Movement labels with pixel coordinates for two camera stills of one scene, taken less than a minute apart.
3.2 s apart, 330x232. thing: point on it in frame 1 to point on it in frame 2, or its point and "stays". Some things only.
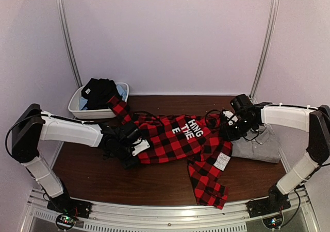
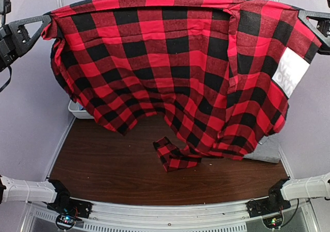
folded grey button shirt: [259, 144] stays
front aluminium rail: [301, 216] stays
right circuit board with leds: [274, 222] stays
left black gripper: [126, 164] to [14, 39]
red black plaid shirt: [195, 138] to [219, 68]
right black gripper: [229, 135] to [324, 25]
